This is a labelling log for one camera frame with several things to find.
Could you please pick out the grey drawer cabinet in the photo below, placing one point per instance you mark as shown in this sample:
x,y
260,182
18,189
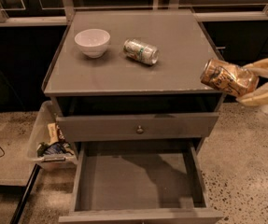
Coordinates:
x,y
115,84

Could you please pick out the white metal railing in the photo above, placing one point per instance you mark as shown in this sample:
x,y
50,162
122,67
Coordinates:
x,y
31,10

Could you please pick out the snack packets in bin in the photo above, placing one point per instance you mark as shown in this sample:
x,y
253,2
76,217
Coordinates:
x,y
56,145

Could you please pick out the white ceramic bowl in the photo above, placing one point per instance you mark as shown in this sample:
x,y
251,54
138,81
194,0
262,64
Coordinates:
x,y
93,42

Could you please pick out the open grey middle drawer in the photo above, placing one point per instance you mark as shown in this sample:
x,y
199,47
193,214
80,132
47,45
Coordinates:
x,y
139,182

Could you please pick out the round metal drawer knob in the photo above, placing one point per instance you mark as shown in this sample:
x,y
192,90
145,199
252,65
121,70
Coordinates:
x,y
139,129

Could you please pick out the green white soda can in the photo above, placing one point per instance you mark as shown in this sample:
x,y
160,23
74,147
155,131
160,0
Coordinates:
x,y
141,51

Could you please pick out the clear plastic bin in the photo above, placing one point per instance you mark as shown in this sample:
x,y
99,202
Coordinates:
x,y
40,134

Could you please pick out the orange gold soda can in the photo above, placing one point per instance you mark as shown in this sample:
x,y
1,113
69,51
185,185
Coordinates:
x,y
229,78

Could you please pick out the grey top drawer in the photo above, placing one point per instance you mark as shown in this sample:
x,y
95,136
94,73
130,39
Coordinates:
x,y
123,127

